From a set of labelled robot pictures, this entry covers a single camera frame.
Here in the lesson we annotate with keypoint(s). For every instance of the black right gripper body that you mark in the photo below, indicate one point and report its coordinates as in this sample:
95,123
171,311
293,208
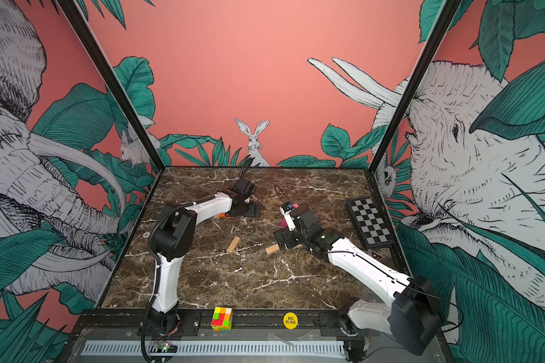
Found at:
293,239

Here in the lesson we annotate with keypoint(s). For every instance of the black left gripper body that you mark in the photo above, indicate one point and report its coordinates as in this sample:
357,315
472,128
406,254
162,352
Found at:
250,210

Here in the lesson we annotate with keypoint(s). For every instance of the natural wood block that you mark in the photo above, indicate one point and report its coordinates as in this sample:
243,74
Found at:
233,245
272,249

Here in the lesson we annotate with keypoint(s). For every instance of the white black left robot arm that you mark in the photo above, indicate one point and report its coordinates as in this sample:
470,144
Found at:
172,238

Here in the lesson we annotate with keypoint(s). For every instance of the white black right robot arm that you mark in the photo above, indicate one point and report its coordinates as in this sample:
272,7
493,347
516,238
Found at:
409,309

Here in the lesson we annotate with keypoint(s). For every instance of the yellow big blind chip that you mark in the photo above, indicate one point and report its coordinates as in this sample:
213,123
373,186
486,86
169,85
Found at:
290,321

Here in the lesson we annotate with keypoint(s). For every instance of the black white checkerboard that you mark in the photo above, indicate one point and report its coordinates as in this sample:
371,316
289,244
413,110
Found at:
371,228

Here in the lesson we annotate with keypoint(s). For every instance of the small triangle warning sign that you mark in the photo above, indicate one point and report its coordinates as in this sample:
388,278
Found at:
377,256

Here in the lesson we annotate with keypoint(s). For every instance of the colourful puzzle cube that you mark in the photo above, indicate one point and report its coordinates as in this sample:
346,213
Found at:
222,319

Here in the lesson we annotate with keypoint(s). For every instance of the white ventilation grille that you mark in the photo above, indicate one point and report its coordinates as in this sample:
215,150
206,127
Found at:
327,349

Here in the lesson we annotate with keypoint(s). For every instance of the small circuit board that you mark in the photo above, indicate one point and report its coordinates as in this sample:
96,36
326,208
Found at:
164,347

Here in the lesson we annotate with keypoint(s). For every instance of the black front rail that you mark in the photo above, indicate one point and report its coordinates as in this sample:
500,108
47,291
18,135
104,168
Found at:
330,322

